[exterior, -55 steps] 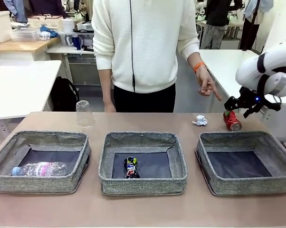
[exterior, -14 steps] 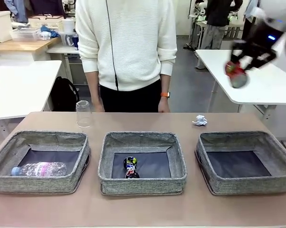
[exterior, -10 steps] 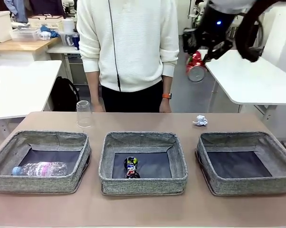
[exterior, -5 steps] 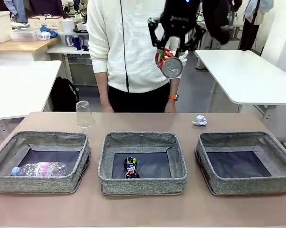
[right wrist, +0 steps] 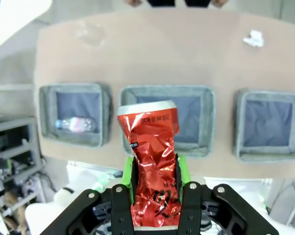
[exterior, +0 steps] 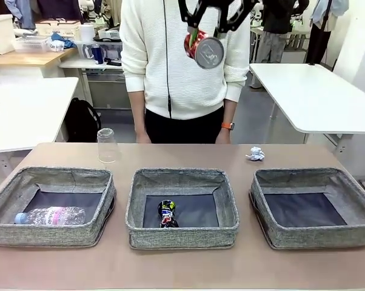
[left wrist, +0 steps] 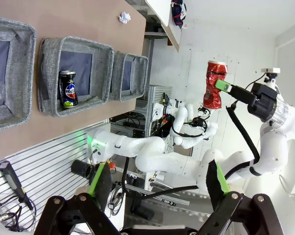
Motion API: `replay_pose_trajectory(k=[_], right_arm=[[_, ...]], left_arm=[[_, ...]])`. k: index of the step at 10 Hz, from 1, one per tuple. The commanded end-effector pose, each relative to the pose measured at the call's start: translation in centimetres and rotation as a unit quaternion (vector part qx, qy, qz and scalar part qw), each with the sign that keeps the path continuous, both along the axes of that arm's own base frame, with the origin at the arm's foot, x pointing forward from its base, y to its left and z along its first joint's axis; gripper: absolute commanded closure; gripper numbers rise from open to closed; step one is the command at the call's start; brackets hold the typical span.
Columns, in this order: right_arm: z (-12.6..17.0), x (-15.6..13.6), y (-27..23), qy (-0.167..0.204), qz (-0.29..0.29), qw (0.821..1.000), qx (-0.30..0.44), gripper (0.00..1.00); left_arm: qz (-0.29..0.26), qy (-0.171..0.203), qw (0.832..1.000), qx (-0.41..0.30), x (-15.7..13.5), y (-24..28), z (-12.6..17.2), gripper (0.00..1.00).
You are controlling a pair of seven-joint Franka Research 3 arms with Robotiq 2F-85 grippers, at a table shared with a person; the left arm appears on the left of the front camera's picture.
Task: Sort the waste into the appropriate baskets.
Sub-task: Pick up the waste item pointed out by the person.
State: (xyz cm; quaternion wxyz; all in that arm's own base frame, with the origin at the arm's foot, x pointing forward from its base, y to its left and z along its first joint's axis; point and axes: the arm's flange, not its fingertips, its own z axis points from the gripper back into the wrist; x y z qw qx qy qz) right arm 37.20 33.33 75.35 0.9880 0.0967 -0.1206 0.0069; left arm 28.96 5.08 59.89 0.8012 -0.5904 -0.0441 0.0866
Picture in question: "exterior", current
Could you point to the clear plastic cup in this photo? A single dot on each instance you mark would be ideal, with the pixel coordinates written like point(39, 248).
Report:
point(108, 145)

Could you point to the small black device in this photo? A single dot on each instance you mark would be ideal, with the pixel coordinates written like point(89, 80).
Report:
point(113, 62)

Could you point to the black trousers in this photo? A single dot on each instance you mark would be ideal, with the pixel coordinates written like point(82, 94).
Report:
point(185, 130)

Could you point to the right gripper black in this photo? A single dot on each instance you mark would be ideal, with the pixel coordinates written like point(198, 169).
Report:
point(219, 2)

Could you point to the white paper roll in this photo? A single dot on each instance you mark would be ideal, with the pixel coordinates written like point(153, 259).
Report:
point(86, 32)

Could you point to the person's right forearm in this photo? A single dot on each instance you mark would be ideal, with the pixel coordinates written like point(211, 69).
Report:
point(137, 112)

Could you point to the bystander in dark jacket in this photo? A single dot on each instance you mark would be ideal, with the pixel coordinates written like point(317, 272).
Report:
point(276, 27)

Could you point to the crushed red cola can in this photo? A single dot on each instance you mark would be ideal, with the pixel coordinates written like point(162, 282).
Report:
point(208, 53)

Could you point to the white knit sweater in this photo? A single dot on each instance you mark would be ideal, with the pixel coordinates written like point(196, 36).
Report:
point(158, 60)

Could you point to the blue cloth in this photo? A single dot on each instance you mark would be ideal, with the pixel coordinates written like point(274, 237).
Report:
point(64, 41)

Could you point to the blue bottle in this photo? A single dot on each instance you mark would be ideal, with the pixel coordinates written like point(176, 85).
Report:
point(97, 54)

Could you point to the white desk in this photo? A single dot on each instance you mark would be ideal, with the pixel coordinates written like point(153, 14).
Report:
point(85, 64)

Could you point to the person's left forearm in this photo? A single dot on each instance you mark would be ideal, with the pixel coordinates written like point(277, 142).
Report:
point(231, 112)

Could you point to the orange wristwatch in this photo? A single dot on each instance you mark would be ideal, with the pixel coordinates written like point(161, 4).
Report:
point(228, 125)

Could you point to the bystander in blue shirt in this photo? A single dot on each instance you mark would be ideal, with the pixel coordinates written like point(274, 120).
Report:
point(20, 13)

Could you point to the clear plastic water bottle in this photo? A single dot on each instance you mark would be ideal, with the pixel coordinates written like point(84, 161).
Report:
point(55, 216)

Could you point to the crushed black Pepsi can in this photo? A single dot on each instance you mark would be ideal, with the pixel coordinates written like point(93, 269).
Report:
point(167, 213)

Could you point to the bystander in light-blue shirt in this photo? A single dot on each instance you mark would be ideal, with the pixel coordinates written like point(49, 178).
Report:
point(322, 36)

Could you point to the black and white headset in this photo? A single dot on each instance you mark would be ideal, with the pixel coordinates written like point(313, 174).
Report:
point(109, 34)

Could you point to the clear storage bin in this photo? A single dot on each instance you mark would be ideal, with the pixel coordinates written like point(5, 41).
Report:
point(112, 48)

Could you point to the black backpack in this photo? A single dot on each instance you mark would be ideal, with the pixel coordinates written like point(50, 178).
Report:
point(82, 121)

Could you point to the grey fabric basket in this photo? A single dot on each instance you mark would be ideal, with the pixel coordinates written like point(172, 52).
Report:
point(64, 233)
point(182, 235)
point(306, 236)

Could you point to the person's left hand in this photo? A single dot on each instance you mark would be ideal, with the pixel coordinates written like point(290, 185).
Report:
point(223, 137)

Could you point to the wooden table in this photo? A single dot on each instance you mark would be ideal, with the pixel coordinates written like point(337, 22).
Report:
point(25, 59)

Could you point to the white paper ball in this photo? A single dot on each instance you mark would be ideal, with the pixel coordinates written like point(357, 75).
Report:
point(256, 154)

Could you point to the person's right hand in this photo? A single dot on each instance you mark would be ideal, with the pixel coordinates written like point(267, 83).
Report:
point(143, 138)

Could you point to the cream lattice crate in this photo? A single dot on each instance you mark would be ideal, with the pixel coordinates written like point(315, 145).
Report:
point(58, 28)

